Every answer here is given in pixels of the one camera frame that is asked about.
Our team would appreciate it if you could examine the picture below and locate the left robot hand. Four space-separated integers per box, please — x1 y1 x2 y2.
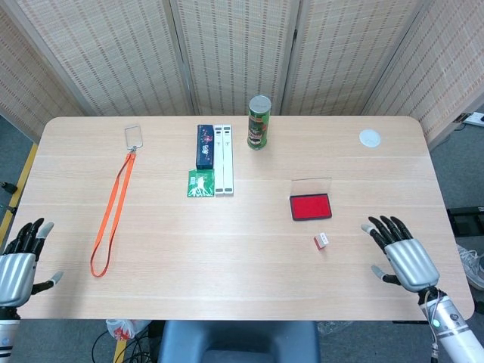
0 217 64 308

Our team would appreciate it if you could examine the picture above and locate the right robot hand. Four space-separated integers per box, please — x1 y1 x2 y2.
361 215 441 293

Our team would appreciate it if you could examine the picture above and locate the grey sneaker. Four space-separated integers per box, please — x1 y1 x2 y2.
455 244 484 291

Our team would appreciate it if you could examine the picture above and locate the black table base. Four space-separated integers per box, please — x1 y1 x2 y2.
447 206 484 237

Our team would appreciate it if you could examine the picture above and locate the red ink pad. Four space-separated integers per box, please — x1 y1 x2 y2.
289 177 334 222

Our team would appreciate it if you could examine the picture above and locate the white red plastic bag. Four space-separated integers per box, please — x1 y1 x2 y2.
105 318 150 341

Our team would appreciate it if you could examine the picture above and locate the white round grommet cap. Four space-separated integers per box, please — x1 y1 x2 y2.
358 129 382 148

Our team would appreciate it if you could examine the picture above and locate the white power strip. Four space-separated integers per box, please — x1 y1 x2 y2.
455 111 484 127

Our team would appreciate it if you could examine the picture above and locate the clear badge holder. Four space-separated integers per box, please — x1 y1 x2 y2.
124 125 144 153

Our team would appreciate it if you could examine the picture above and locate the blue chair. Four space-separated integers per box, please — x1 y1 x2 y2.
157 320 321 363

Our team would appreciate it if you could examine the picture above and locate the green packet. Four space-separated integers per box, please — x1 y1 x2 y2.
185 169 216 198

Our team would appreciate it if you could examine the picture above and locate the green chips can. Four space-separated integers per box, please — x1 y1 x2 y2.
247 95 273 150

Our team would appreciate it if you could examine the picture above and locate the long white box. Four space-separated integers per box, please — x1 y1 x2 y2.
213 124 225 198
222 124 236 198

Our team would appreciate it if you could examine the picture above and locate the dark blue floral box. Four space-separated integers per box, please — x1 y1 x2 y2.
195 124 216 170

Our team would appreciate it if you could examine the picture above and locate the woven folding screen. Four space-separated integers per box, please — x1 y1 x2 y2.
0 0 484 144

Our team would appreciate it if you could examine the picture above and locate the orange lanyard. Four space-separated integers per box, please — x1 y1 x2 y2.
89 150 138 278

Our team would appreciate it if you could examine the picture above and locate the black floor cable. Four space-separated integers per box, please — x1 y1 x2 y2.
92 327 160 363

